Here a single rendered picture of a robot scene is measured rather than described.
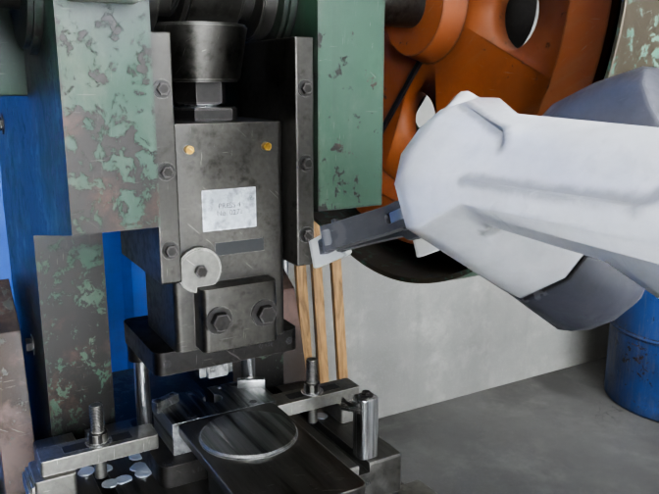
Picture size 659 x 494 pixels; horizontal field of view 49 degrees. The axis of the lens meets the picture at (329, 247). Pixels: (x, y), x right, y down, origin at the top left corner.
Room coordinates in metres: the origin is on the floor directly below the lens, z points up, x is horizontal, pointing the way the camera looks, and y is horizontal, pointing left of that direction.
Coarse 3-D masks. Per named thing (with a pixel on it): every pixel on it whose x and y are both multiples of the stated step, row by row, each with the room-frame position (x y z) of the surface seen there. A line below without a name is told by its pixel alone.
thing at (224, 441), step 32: (224, 416) 0.89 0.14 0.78; (256, 416) 0.89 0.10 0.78; (288, 416) 0.90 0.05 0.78; (192, 448) 0.82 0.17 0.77; (224, 448) 0.80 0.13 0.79; (256, 448) 0.80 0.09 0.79; (288, 448) 0.81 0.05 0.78; (320, 448) 0.81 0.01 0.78; (224, 480) 0.73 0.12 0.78; (256, 480) 0.73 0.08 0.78; (288, 480) 0.73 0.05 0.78; (320, 480) 0.73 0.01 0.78; (352, 480) 0.73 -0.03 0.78
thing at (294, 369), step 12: (288, 288) 1.30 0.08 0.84; (288, 300) 1.30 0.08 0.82; (288, 312) 1.29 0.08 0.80; (300, 336) 1.29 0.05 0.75; (300, 348) 1.28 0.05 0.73; (288, 360) 1.26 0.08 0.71; (300, 360) 1.27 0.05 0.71; (288, 372) 1.25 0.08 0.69; (300, 372) 1.26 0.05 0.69; (420, 480) 0.97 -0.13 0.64; (396, 492) 0.94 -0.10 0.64; (408, 492) 0.94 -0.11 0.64; (420, 492) 0.94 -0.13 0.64; (432, 492) 0.94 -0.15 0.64
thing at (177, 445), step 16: (224, 384) 1.00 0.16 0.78; (192, 400) 0.95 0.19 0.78; (208, 400) 0.99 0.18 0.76; (224, 400) 0.95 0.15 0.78; (240, 400) 0.95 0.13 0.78; (256, 400) 0.95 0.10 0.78; (272, 400) 0.95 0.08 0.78; (160, 416) 0.92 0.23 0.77; (176, 416) 0.90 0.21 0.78; (192, 416) 0.90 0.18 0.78; (208, 416) 0.90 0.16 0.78; (160, 432) 0.92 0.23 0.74; (176, 432) 0.87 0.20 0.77; (176, 448) 0.87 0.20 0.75
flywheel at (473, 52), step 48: (432, 0) 1.07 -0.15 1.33; (480, 0) 1.04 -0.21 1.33; (528, 0) 1.13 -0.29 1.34; (576, 0) 0.85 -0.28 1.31; (384, 48) 1.24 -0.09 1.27; (432, 48) 1.08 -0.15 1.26; (480, 48) 1.03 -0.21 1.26; (528, 48) 0.96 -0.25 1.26; (576, 48) 0.84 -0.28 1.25; (384, 96) 1.24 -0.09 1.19; (432, 96) 1.12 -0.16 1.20; (480, 96) 1.03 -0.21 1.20; (528, 96) 0.95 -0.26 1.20; (384, 144) 1.23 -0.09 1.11; (384, 192) 1.18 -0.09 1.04
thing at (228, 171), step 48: (192, 144) 0.86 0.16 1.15; (240, 144) 0.89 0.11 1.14; (192, 192) 0.86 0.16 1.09; (240, 192) 0.88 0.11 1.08; (192, 240) 0.85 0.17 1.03; (240, 240) 0.88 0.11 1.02; (192, 288) 0.84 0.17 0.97; (240, 288) 0.85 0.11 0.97; (192, 336) 0.85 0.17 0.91; (240, 336) 0.85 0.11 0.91
